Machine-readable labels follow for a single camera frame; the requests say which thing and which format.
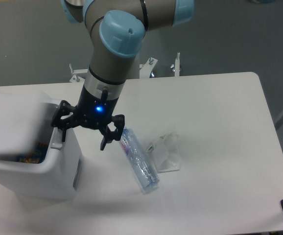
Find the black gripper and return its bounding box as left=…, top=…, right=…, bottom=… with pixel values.
left=51, top=86, right=125, bottom=150

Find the white plastic trash can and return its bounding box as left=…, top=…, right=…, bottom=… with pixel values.
left=0, top=92, right=83, bottom=200

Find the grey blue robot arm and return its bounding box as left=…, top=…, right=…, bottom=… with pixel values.
left=51, top=0, right=194, bottom=149

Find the colourful snack wrapper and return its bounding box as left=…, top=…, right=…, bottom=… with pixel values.
left=16, top=142, right=48, bottom=164

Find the crumpled clear plastic bag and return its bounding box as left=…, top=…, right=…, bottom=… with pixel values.
left=146, top=131, right=181, bottom=173

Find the clear plastic water bottle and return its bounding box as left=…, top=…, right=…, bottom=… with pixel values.
left=120, top=127, right=160, bottom=192

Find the white metal mounting bracket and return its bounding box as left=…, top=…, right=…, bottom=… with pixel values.
left=69, top=57, right=158, bottom=83

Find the white bracket post with bolt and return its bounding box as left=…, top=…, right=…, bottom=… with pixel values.
left=170, top=52, right=182, bottom=77

